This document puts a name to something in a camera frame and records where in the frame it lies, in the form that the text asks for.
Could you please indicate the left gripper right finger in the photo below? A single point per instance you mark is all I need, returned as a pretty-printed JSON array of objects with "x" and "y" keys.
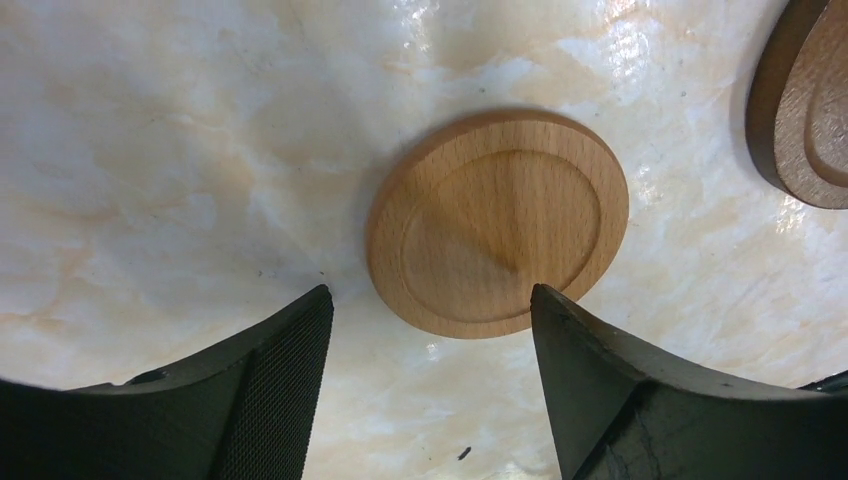
[{"x": 622, "y": 408}]

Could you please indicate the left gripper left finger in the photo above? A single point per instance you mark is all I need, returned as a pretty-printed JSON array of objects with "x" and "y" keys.
[{"x": 242, "y": 408}]

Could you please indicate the light wooden coaster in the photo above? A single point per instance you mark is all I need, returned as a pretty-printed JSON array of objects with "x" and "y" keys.
[{"x": 481, "y": 210}]

